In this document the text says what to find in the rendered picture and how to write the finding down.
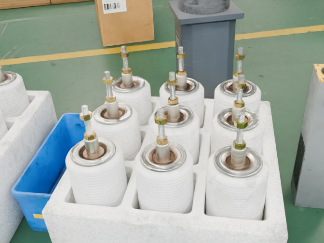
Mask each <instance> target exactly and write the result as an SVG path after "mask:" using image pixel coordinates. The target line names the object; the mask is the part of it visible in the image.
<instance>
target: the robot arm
mask: <svg viewBox="0 0 324 243"><path fill-rule="evenodd" d="M178 7H179V10H181V11H183V12H185V13H189V14H216V13H221V12H224V11H226V10H228V9H229V8H230V0H178Z"/></svg>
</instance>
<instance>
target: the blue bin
mask: <svg viewBox="0 0 324 243"><path fill-rule="evenodd" d="M85 132H86V129H85V124H84V121H83V120H81V119H80V113H65V114H63V115H62V116H61V118H60V119H59V121H58V122H57V123H56V125H55V126H54V128H53V129H52V130H51V132H50V133H49V135H48V136H47V138H46V139H45V141H44V142H43V144H42V145H41V147H40V148H39V150H38V151H37V153H36V154H35V155H34V157H33V158H32V160H31V161H30V163H29V164H28V166H27V167H26V169H25V170H24V172H23V173H22V174H21V176H20V177H19V179H18V180H17V182H16V183H15V185H14V186H13V188H12V190H11V192H12V195H13V196H14V197H15V198H16V199H17V201H18V203H19V205H20V207H21V209H22V211H23V213H24V216H25V218H26V220H27V222H28V224H29V226H30V228H31V229H32V230H33V231H44V232H48V229H47V227H46V224H45V221H44V218H43V215H42V211H43V209H44V207H45V206H46V204H47V202H48V201H49V200H50V197H51V195H52V193H53V192H54V190H55V188H56V186H57V185H58V183H59V181H60V179H61V178H62V176H63V174H64V172H65V171H66V169H67V166H66V156H67V154H68V152H69V151H70V150H71V149H72V148H73V147H74V146H75V145H76V144H77V143H79V142H80V141H82V140H84V133H85Z"/></svg>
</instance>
